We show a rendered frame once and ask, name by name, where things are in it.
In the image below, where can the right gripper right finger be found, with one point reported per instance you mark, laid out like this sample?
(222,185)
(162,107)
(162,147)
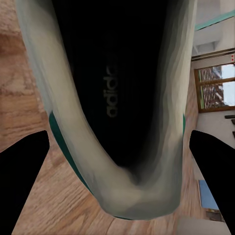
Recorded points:
(216,161)

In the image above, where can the coffee table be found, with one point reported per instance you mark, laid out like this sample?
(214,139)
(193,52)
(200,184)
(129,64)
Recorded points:
(214,215)

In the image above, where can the sofa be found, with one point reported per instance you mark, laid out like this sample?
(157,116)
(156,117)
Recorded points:
(205,196)

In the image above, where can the gym shoe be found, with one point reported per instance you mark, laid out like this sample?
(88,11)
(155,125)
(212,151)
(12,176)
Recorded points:
(113,76)

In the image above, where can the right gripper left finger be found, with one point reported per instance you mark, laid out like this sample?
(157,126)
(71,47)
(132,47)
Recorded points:
(19,167)

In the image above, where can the door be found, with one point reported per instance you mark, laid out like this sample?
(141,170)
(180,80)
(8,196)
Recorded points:
(215,88)

